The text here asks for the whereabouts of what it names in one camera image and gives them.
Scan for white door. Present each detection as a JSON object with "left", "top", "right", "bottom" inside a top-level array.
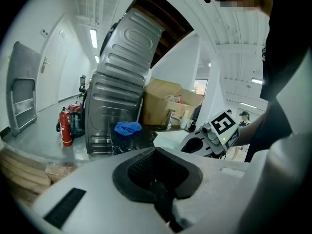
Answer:
[{"left": 36, "top": 16, "right": 69, "bottom": 112}]

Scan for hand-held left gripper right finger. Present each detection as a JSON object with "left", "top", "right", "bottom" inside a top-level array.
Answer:
[{"left": 155, "top": 147, "right": 251, "bottom": 234}]

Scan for brown wooden block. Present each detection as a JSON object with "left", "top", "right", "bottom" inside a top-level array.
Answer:
[{"left": 45, "top": 163, "right": 81, "bottom": 184}]

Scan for large cardboard box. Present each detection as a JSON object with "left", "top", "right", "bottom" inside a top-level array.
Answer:
[{"left": 142, "top": 78, "right": 205, "bottom": 126}]

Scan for grey washing machine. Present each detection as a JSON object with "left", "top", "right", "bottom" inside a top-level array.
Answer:
[
  {"left": 96, "top": 7, "right": 166, "bottom": 87},
  {"left": 84, "top": 72, "right": 147, "bottom": 156}
]

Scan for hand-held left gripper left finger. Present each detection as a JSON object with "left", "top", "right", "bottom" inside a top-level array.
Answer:
[{"left": 33, "top": 147, "right": 171, "bottom": 234}]

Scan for chrome faucet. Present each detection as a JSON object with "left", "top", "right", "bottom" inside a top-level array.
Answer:
[{"left": 166, "top": 109, "right": 183, "bottom": 127}]

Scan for white drain hose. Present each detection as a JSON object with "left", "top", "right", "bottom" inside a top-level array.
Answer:
[{"left": 136, "top": 98, "right": 143, "bottom": 125}]

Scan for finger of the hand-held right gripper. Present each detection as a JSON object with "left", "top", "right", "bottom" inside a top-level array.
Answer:
[
  {"left": 179, "top": 132, "right": 207, "bottom": 153},
  {"left": 195, "top": 140, "right": 213, "bottom": 157}
]

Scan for blue cloth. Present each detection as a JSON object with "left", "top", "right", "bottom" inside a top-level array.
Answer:
[{"left": 114, "top": 121, "right": 142, "bottom": 136}]

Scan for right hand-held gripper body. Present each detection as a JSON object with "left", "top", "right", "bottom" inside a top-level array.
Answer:
[{"left": 199, "top": 110, "right": 241, "bottom": 158}]

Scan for brown wooden staircase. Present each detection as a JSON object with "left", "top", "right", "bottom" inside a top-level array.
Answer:
[{"left": 133, "top": 0, "right": 195, "bottom": 63}]

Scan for black marble table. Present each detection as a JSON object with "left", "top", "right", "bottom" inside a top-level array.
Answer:
[{"left": 108, "top": 123, "right": 195, "bottom": 157}]

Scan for red fire extinguisher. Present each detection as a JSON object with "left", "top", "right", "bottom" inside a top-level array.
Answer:
[
  {"left": 59, "top": 107, "right": 73, "bottom": 148},
  {"left": 67, "top": 102, "right": 85, "bottom": 138}
]

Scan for black office chair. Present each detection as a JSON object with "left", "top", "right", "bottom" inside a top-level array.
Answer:
[{"left": 78, "top": 74, "right": 88, "bottom": 94}]

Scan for person's black shirt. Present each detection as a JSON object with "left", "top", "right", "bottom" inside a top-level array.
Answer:
[{"left": 245, "top": 0, "right": 312, "bottom": 163}]

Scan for wooden steps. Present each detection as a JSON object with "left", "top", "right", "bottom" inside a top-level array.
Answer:
[{"left": 0, "top": 150, "right": 53, "bottom": 204}]

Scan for grey folding step stool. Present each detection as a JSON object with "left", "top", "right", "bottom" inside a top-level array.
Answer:
[{"left": 6, "top": 41, "right": 41, "bottom": 137}]

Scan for red and clear plastic bag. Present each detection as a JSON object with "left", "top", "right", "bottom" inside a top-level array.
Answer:
[{"left": 165, "top": 95, "right": 186, "bottom": 105}]

